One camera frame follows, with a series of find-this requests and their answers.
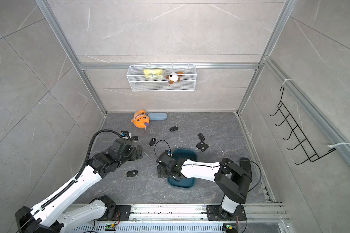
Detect black flip key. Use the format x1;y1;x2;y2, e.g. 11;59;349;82
130;136;139;142

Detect teal storage box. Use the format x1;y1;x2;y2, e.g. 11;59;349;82
167;148;198;189

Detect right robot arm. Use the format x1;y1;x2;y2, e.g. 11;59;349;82
157;152;252;215

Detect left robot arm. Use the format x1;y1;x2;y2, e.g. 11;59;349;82
15;138;143;233

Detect orange plush toy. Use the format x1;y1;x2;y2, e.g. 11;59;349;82
131;109;150;129

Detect light blue glasses case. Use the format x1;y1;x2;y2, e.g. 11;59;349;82
148;113;168;120

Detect yellow plush in basket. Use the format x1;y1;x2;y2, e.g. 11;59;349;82
143;69;166;79

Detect brown white plush dog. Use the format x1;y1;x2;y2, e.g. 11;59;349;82
166;71;184;85

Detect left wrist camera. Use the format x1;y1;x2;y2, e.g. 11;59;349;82
121;131;131;140

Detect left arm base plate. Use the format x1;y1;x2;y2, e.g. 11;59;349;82
98;205;132;221

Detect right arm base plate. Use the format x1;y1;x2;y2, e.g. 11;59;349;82
206;205;247;221

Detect white wire basket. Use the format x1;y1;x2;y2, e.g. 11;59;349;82
126;64;197;92

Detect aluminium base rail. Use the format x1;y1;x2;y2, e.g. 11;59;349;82
57;202;294;233

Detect black wall hook rack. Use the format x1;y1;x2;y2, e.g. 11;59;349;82
269;86;336;165

